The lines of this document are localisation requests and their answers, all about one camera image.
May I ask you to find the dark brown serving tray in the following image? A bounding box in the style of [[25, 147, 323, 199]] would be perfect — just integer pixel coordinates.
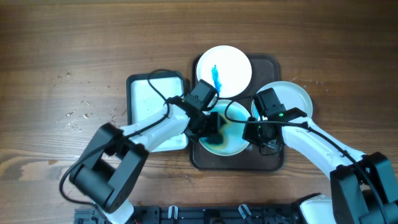
[[189, 54, 285, 172]]

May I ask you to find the green and yellow sponge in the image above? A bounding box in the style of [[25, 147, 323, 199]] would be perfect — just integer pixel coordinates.
[[205, 112, 226, 145]]

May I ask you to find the black cable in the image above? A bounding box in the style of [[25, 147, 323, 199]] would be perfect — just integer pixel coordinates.
[[223, 95, 389, 224], [58, 68, 191, 209]]

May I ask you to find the pale grey plate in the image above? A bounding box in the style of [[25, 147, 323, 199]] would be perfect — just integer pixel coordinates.
[[257, 81, 313, 123]]

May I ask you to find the white plate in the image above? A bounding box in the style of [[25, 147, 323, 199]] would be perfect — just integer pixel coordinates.
[[195, 45, 252, 98], [199, 100, 249, 156]]

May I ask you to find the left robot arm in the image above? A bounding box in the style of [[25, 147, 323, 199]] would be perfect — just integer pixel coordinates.
[[63, 80, 221, 223]]

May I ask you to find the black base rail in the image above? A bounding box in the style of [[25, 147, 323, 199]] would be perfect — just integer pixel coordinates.
[[73, 203, 312, 224]]

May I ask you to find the right black cable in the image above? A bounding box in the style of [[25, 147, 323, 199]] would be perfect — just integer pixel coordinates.
[[223, 95, 389, 224]]

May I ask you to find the left black cable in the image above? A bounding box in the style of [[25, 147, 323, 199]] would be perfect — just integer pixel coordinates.
[[58, 68, 191, 209]]

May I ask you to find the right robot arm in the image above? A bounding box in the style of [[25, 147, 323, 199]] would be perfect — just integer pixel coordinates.
[[243, 87, 397, 223]]

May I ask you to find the black tray with white water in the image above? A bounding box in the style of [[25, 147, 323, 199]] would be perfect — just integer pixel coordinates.
[[126, 70, 189, 153]]

